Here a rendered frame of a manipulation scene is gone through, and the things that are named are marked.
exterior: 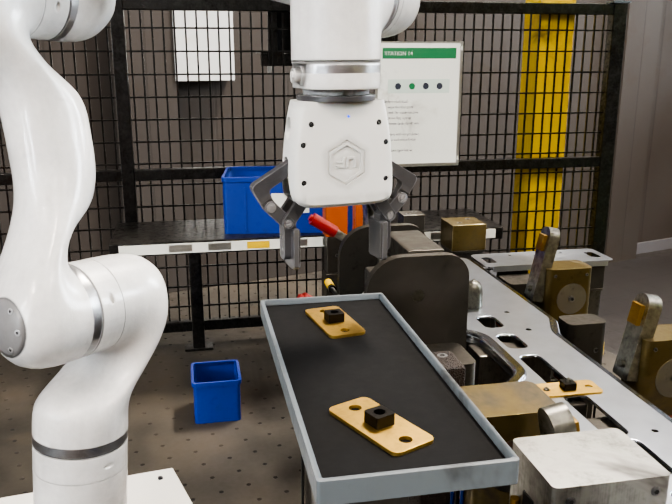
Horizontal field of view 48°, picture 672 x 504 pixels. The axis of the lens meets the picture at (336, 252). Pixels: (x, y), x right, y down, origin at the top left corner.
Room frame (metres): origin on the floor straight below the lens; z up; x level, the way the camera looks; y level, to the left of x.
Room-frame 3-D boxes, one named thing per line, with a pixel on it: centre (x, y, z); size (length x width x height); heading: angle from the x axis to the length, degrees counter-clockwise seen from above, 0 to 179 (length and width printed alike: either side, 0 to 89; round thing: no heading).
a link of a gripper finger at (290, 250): (0.70, 0.05, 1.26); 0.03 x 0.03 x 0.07; 21
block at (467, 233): (1.66, -0.29, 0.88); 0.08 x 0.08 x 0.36; 11
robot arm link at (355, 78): (0.72, 0.00, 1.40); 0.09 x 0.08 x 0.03; 111
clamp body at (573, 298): (1.35, -0.44, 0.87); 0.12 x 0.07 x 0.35; 101
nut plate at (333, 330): (0.72, 0.00, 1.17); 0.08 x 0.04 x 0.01; 21
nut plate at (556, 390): (0.90, -0.30, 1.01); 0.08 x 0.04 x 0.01; 101
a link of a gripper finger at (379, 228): (0.74, -0.05, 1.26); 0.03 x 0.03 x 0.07; 21
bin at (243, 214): (1.74, 0.11, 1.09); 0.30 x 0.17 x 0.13; 94
